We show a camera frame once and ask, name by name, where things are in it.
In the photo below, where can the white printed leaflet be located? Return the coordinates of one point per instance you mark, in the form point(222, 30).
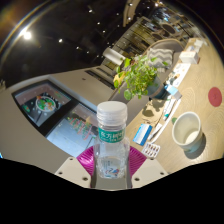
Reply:
point(181, 73)

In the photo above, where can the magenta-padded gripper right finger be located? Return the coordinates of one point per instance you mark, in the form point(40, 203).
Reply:
point(150, 170)

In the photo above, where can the clear plastic water bottle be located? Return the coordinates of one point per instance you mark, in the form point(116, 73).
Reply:
point(111, 150)

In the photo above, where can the grey chevron cushion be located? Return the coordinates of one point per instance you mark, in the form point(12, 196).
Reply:
point(160, 56)

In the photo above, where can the flat round red coaster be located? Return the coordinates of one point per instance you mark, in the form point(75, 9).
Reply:
point(215, 96)

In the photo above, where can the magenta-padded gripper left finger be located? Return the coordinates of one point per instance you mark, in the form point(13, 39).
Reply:
point(70, 171)

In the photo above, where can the white and orange carton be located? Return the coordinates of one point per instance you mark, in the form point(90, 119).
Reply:
point(189, 56)

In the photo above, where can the window with festive stickers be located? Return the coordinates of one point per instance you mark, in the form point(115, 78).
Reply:
point(40, 103)

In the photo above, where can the group of ceiling lights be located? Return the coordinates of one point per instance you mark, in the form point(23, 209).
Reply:
point(27, 35)

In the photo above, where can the person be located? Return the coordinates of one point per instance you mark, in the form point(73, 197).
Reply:
point(119, 77)

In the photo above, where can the group of dining chairs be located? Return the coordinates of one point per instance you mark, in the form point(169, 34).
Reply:
point(168, 28)

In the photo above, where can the green potted plant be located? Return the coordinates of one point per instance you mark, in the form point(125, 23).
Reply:
point(140, 78)

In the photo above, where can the white and teal tube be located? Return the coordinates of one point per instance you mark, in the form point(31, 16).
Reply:
point(168, 110)

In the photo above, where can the pill blister pack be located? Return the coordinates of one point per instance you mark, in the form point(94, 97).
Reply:
point(151, 150)

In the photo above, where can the blue and white small box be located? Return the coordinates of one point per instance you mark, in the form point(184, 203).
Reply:
point(142, 134)

